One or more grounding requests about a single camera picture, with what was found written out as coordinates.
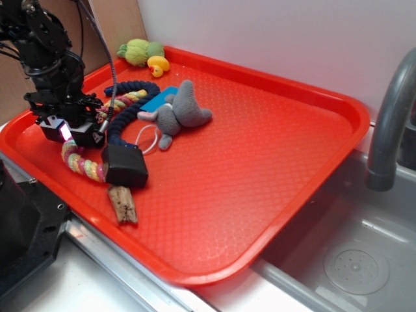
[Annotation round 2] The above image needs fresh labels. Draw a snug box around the grey plastic sink basin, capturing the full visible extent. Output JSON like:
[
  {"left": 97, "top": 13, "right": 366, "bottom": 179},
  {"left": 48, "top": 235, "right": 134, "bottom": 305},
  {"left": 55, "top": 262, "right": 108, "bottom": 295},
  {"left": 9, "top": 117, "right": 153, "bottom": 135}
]
[{"left": 252, "top": 151, "right": 415, "bottom": 311}]

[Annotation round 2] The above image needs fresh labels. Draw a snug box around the grey sink faucet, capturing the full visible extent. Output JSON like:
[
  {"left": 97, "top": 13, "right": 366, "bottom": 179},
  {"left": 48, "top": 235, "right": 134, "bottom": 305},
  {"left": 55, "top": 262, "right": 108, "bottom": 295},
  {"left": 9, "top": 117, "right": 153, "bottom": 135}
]
[{"left": 365, "top": 49, "right": 415, "bottom": 192}]

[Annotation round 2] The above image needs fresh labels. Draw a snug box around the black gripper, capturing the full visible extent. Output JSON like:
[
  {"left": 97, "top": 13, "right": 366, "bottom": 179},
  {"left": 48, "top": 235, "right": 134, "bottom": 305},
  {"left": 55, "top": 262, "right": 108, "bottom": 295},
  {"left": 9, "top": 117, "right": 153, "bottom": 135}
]
[{"left": 23, "top": 85, "right": 105, "bottom": 148}]

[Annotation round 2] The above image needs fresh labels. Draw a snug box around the blue rectangular sponge block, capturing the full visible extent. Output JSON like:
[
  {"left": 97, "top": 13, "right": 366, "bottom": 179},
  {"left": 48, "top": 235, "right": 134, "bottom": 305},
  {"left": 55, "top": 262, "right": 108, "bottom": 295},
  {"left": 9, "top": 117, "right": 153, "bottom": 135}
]
[{"left": 140, "top": 86, "right": 178, "bottom": 112}]

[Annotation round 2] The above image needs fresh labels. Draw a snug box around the green plush toy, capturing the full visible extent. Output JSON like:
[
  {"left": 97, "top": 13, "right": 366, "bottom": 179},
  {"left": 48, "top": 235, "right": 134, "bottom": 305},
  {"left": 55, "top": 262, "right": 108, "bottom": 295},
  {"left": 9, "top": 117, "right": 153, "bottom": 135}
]
[{"left": 116, "top": 38, "right": 165, "bottom": 67}]

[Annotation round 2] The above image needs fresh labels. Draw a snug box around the sink drain cover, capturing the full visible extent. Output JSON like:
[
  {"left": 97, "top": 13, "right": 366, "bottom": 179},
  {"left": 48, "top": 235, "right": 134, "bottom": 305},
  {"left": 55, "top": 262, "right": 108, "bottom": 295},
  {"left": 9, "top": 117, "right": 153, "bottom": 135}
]
[{"left": 324, "top": 246, "right": 389, "bottom": 295}]

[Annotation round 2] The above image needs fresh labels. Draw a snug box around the red plastic tray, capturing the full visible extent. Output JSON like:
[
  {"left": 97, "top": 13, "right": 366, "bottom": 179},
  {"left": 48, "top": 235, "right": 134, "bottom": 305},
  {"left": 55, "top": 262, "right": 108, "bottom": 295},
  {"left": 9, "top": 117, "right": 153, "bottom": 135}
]
[{"left": 1, "top": 47, "right": 370, "bottom": 286}]

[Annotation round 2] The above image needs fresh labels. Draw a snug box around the weathered wooden piece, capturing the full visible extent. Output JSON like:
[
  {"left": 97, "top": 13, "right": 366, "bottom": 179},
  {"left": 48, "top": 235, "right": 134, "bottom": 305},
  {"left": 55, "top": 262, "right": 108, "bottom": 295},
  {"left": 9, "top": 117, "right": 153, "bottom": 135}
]
[{"left": 107, "top": 185, "right": 138, "bottom": 224}]

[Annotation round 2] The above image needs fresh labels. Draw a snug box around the navy blue braided rope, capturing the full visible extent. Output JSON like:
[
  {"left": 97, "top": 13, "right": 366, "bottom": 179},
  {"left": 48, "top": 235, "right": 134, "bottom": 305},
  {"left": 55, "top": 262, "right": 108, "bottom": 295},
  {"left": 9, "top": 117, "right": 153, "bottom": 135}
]
[{"left": 103, "top": 81, "right": 161, "bottom": 150}]

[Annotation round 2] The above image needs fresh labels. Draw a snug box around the grey braided cable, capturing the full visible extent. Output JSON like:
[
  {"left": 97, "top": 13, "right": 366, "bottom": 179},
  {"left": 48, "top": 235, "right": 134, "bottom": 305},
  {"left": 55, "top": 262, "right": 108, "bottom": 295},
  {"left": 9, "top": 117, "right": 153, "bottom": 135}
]
[{"left": 77, "top": 0, "right": 118, "bottom": 135}]

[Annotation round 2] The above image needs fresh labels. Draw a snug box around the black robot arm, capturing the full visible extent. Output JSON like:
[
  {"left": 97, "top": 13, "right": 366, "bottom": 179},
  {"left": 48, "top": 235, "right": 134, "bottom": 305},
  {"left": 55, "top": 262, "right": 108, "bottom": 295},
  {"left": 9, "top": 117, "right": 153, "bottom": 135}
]
[{"left": 1, "top": 1, "right": 105, "bottom": 148}]

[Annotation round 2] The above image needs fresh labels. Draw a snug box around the multicolored braided rope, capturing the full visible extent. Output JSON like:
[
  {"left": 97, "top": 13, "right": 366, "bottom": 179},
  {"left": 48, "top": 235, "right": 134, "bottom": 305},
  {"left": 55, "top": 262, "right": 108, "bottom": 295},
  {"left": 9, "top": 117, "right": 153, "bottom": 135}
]
[{"left": 61, "top": 90, "right": 149, "bottom": 183}]

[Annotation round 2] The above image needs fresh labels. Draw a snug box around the black square block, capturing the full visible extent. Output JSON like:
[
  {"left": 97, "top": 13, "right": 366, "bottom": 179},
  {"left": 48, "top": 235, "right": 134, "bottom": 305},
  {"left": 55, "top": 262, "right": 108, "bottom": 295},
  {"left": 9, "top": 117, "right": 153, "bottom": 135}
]
[{"left": 101, "top": 144, "right": 149, "bottom": 189}]

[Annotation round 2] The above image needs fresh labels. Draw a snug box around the grey plush elephant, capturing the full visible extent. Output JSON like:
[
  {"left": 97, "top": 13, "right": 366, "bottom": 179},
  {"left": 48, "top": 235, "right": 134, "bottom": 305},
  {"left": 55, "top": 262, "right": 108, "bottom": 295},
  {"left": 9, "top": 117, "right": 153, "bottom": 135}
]
[{"left": 137, "top": 80, "right": 213, "bottom": 151}]

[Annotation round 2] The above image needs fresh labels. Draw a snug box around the white elastic loop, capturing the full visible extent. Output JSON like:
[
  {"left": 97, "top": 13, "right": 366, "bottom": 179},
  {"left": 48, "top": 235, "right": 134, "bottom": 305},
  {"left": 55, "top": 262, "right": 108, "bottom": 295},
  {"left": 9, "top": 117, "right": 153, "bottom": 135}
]
[{"left": 135, "top": 125, "right": 159, "bottom": 155}]

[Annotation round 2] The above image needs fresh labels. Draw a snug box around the yellow rubber duck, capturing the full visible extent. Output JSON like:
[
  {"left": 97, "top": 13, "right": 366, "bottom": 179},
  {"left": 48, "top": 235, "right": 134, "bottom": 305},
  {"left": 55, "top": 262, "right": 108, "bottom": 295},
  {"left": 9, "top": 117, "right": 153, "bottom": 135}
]
[{"left": 147, "top": 56, "right": 170, "bottom": 78}]

